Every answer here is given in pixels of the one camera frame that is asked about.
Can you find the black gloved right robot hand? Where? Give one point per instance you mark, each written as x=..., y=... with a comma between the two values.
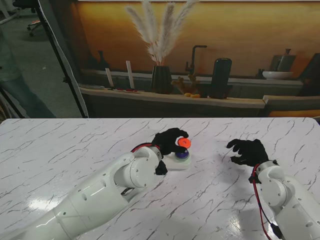
x=253, y=153

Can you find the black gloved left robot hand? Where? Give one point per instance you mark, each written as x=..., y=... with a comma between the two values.
x=166, y=142

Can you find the white Hanoi tower base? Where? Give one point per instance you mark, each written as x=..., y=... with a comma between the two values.
x=178, y=165

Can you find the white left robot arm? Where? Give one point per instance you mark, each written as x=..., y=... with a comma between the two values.
x=100, y=195

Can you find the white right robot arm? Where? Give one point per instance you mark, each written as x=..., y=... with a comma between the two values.
x=285, y=197

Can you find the orange fruit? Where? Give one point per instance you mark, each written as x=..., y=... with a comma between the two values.
x=192, y=95

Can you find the brown coral figurine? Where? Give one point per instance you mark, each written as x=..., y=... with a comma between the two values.
x=185, y=85

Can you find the dark ribbed vase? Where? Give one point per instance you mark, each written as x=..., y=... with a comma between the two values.
x=162, y=80

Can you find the short wooden counter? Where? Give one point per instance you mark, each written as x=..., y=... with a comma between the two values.
x=290, y=99

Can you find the tray with red pieces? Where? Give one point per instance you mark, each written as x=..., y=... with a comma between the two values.
x=125, y=90

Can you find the tall white candle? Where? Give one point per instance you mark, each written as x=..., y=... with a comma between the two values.
x=130, y=75

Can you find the tall black cylinder appliance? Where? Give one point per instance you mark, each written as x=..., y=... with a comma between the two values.
x=221, y=78

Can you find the white bowl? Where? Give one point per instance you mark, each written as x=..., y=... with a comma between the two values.
x=277, y=75

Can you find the short white candle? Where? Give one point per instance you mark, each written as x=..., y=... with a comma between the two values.
x=109, y=78

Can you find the black kitchen faucet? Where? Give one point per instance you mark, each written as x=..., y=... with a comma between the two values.
x=193, y=58

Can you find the stack of plates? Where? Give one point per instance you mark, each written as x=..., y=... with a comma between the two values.
x=91, y=87

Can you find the dark angular box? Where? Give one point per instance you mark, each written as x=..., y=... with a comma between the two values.
x=311, y=77

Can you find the grey board with bottle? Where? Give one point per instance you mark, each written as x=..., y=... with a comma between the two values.
x=283, y=61

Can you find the tall dark glass bottle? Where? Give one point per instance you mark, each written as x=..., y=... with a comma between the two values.
x=102, y=62

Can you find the white pampas grass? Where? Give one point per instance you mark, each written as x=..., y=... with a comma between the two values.
x=160, y=35

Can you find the squat dark glass bottle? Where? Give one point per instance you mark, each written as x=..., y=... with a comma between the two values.
x=92, y=63

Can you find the black tripod stand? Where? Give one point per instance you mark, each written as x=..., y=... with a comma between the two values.
x=66, y=70
x=10, y=105

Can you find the orange kitchen backdrop banner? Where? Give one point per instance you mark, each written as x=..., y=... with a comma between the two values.
x=250, y=30

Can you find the office chair base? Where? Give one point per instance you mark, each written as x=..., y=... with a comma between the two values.
x=35, y=25

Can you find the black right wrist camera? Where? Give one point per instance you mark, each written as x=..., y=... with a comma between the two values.
x=252, y=179

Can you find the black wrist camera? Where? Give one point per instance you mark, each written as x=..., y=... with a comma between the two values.
x=161, y=168
x=252, y=179

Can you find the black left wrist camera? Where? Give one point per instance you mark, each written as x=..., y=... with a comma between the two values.
x=161, y=168

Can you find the white desk frame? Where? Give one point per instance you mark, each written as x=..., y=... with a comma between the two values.
x=10, y=18

